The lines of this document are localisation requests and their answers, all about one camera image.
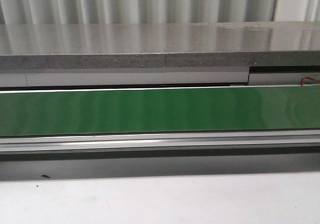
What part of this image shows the green conveyor belt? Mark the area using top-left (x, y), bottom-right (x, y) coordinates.
top-left (0, 86), bottom-right (320, 137)

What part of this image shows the white pleated curtain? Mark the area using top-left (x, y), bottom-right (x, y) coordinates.
top-left (0, 0), bottom-right (320, 24)

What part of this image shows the aluminium conveyor front rail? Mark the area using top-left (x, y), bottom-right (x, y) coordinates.
top-left (0, 129), bottom-right (320, 154)

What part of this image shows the silver conveyor rear rail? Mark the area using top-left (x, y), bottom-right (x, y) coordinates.
top-left (0, 65), bottom-right (320, 93)

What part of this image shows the red wire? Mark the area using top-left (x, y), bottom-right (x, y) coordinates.
top-left (300, 76), bottom-right (320, 86)

